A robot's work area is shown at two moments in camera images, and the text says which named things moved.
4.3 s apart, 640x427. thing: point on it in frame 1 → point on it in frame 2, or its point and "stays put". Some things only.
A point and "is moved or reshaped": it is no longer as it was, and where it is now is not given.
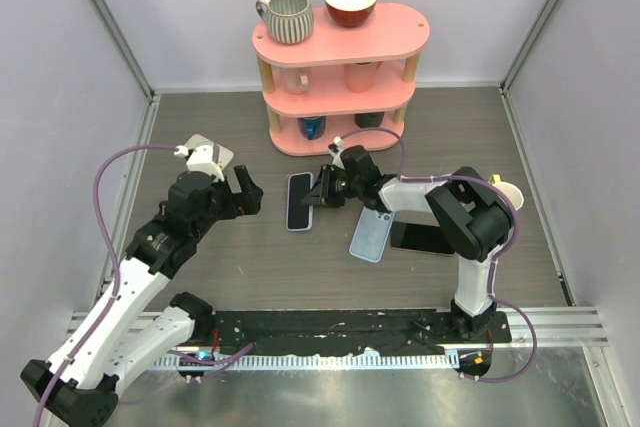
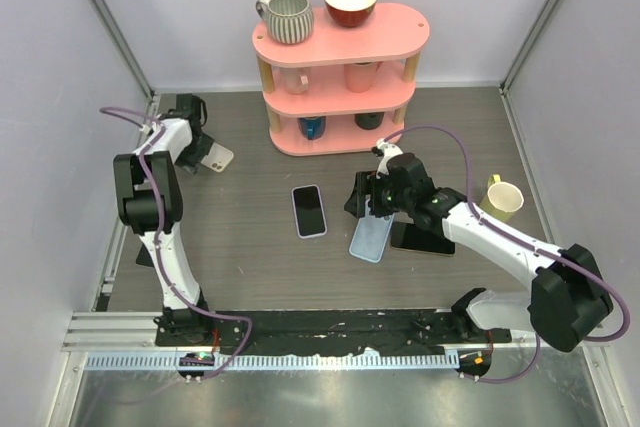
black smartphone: x=298 y=187 is moved or reshaped
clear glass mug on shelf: x=296 y=79 stays put
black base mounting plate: x=348 y=333 stays put
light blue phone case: x=371 y=234 stays put
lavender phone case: x=299 y=217 → x=322 y=212
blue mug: x=312 y=128 stays put
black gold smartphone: x=420 y=237 stays put
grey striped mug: x=289 y=19 stays put
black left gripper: x=244 y=203 → x=189 y=163
